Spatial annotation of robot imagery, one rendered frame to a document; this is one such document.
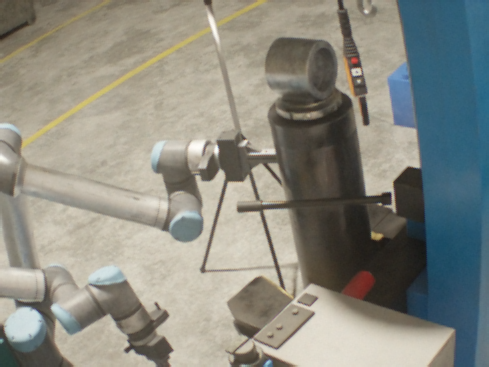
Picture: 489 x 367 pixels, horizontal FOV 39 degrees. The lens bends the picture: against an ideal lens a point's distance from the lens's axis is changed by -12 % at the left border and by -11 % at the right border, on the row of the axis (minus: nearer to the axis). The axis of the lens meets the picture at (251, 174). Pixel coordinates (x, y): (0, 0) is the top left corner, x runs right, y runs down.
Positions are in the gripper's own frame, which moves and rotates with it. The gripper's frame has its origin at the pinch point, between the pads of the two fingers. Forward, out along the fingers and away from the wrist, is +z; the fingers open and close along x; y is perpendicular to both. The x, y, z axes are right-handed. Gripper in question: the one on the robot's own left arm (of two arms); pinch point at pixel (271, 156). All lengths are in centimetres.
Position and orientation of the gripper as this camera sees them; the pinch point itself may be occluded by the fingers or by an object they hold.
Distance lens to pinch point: 195.9
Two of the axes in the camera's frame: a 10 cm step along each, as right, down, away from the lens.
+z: 9.3, 0.0, -3.7
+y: 3.2, -5.4, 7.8
